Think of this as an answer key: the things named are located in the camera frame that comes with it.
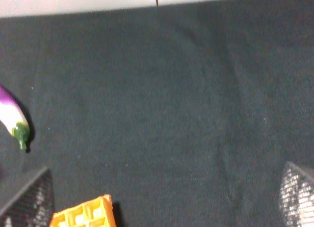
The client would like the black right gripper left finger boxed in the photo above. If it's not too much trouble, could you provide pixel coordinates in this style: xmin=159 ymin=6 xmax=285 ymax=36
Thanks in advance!
xmin=0 ymin=167 xmax=54 ymax=227

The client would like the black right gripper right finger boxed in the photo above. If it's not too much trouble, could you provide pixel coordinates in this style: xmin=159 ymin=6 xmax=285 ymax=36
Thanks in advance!
xmin=279 ymin=162 xmax=314 ymax=227

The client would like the orange toy waffle slice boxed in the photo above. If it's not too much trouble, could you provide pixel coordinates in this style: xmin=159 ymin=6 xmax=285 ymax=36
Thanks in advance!
xmin=50 ymin=194 xmax=116 ymax=227

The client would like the purple toy eggplant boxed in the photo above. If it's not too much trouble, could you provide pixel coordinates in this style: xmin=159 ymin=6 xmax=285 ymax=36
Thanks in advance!
xmin=0 ymin=86 xmax=30 ymax=150

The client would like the black table cloth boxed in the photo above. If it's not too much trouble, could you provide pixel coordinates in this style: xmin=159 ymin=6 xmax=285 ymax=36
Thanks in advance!
xmin=0 ymin=0 xmax=314 ymax=227

